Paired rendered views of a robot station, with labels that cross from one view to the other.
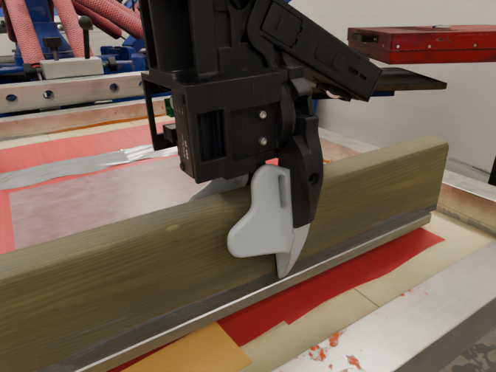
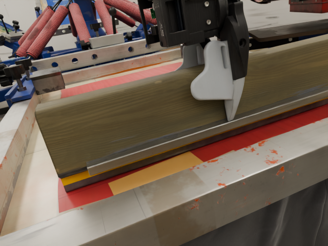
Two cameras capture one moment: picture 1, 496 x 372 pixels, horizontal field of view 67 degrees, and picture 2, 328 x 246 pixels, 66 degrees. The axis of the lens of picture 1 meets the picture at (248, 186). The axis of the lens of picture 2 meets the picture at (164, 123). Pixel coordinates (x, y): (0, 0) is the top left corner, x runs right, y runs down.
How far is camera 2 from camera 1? 0.08 m
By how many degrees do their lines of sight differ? 14
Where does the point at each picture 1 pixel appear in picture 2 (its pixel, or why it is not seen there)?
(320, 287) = (259, 134)
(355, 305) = not seen: hidden behind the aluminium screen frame
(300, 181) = (234, 46)
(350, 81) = not seen: outside the picture
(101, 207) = not seen: hidden behind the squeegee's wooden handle
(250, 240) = (205, 88)
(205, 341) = (183, 160)
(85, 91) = (114, 52)
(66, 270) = (101, 101)
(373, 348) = (288, 146)
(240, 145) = (194, 24)
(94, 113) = (120, 64)
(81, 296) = (110, 118)
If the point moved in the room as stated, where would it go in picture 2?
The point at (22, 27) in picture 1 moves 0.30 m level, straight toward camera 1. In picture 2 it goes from (79, 23) to (79, 20)
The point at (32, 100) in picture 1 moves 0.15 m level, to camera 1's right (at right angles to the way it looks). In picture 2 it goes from (85, 60) to (125, 55)
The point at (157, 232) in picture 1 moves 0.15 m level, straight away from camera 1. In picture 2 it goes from (149, 84) to (146, 61)
